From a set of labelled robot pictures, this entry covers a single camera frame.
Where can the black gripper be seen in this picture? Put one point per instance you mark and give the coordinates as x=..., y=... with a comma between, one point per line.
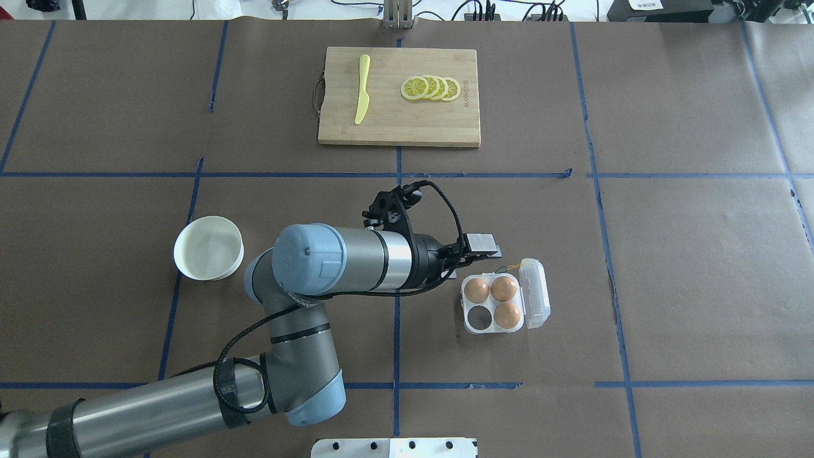
x=430, y=255

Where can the brown egg from bowl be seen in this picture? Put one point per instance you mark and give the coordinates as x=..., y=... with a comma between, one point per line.
x=476, y=290

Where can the clear plastic egg box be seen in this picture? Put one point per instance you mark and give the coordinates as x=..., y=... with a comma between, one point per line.
x=532, y=298

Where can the white bowl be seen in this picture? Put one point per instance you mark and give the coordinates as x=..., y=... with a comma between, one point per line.
x=208, y=249

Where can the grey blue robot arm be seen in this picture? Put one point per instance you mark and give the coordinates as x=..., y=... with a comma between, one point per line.
x=299, y=376

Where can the brown egg upper in box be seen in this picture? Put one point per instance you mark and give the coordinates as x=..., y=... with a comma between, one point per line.
x=504, y=288

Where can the brown egg in box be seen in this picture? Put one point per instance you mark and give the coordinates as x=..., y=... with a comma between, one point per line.
x=504, y=288
x=508, y=316

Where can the brown egg lower in box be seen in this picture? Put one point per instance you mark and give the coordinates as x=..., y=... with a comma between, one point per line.
x=508, y=316

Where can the black box on desk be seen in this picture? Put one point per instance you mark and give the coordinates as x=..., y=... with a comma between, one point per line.
x=661, y=11

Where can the bamboo cutting board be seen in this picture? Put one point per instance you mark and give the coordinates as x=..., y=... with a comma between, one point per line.
x=391, y=120

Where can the lemon slice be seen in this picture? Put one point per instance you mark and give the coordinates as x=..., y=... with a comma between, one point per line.
x=431, y=85
x=415, y=89
x=452, y=91
x=441, y=89

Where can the lemon slice front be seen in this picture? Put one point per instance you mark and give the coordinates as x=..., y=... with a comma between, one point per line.
x=415, y=89

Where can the yellow plastic knife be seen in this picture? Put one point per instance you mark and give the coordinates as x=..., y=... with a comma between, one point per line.
x=363, y=97

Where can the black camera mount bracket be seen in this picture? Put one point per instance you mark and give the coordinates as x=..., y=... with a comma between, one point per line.
x=389, y=210

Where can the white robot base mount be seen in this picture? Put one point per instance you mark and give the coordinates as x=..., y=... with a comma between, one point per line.
x=396, y=447

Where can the grey metal camera post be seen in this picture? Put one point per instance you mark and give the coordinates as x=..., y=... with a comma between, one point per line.
x=398, y=14

